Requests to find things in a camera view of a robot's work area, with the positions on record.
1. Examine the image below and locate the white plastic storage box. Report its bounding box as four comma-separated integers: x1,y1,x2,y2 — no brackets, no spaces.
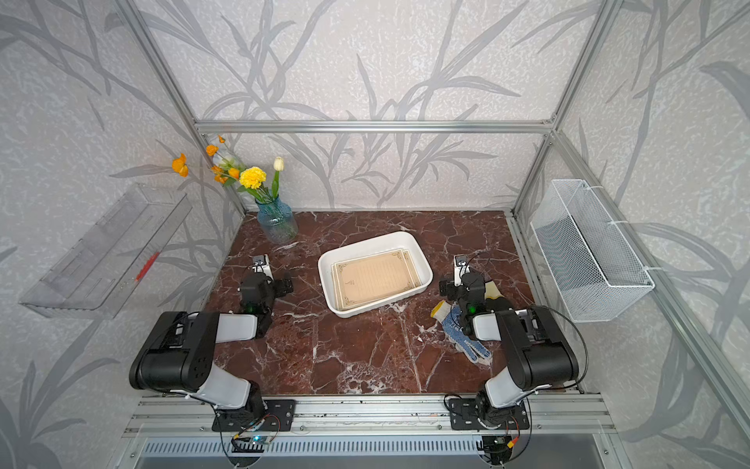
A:
318,232,434,319

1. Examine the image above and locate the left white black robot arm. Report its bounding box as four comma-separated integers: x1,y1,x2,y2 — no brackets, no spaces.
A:
129,272,294,414

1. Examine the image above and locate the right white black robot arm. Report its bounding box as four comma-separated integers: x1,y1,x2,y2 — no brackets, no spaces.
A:
432,272,589,414

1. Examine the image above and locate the beige stationery paper stack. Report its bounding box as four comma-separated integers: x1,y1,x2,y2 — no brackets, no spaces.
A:
332,249,421,311

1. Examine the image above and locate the black yellow work glove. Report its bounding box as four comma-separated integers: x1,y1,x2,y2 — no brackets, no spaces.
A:
484,281,514,312

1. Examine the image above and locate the blue dotted work glove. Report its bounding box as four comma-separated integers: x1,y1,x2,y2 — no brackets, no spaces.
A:
431,301,492,365

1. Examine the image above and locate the blue glass vase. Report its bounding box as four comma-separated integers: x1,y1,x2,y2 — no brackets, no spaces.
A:
256,197,299,244

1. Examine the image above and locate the red pen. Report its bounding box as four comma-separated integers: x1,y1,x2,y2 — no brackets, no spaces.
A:
135,252,159,281

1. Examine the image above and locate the yellow orange flower bouquet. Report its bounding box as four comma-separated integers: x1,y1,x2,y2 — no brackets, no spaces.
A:
205,136,285,205

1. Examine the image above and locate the left circuit board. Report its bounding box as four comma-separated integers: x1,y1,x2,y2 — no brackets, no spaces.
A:
230,434,277,453

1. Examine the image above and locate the circuit board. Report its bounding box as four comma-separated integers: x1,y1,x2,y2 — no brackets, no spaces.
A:
230,434,277,453
477,435,519,456

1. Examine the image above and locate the right circuit board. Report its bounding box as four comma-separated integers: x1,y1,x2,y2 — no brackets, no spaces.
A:
477,435,519,456

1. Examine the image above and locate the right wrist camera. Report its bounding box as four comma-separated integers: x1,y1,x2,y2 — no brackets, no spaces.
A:
453,255,470,286

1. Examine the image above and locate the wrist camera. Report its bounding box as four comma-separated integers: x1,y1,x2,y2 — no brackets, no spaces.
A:
453,255,470,286
251,254,273,279

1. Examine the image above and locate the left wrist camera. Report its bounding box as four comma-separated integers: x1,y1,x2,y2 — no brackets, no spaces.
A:
251,254,273,279

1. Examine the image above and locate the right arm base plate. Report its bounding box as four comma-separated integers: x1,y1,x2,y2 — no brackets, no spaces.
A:
443,395,530,431

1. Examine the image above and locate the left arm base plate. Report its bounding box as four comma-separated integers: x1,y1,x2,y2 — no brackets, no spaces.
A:
212,399,297,434

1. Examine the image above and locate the white wire mesh basket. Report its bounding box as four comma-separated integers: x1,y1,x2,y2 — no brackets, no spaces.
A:
530,179,654,322

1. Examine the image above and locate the clear plastic wall shelf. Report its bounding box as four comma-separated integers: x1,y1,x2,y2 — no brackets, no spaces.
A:
20,184,193,320

